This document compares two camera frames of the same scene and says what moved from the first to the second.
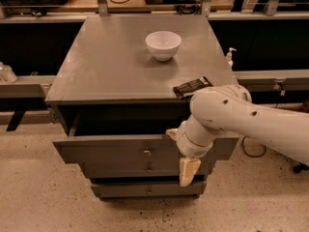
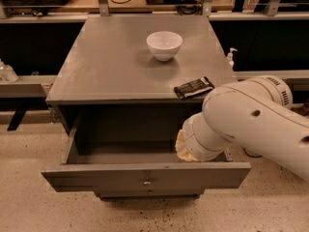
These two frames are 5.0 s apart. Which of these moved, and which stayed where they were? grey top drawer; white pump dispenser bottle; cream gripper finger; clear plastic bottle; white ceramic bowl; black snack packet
Moved: grey top drawer; cream gripper finger
Stayed: white ceramic bowl; white pump dispenser bottle; clear plastic bottle; black snack packet
